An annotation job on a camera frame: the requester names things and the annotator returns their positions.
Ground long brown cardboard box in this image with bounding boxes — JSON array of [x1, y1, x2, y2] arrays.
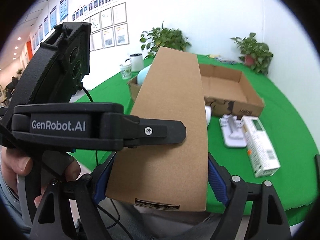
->
[[106, 47, 208, 212]]

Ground plush pig toy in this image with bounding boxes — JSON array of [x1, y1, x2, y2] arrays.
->
[[137, 65, 151, 86]]

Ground white hair dryer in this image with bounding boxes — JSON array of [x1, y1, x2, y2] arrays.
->
[[205, 106, 212, 126]]

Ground person left hand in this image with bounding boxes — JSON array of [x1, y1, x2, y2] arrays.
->
[[0, 146, 82, 208]]

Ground white medicine box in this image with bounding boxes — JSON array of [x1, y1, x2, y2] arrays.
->
[[241, 116, 281, 178]]

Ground green tablecloth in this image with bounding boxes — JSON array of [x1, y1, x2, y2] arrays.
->
[[85, 54, 318, 225]]

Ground green patterned cup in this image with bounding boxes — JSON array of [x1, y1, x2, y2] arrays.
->
[[120, 63, 132, 80]]

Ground large open cardboard tray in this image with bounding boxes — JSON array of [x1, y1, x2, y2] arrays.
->
[[131, 57, 265, 121]]

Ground white mug black lid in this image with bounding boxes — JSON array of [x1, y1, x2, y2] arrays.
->
[[125, 53, 144, 72]]

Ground left potted plant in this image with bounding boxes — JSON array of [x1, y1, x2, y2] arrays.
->
[[139, 22, 191, 59]]

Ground right potted plant red pot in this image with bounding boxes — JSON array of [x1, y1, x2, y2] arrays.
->
[[231, 33, 274, 75]]

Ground yellow packet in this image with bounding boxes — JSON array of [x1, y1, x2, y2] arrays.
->
[[208, 54, 220, 59]]

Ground black cable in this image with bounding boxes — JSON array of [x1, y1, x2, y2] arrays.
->
[[80, 83, 136, 240]]

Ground framed certificates on wall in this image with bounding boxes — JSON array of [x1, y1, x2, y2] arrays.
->
[[78, 2, 130, 51]]

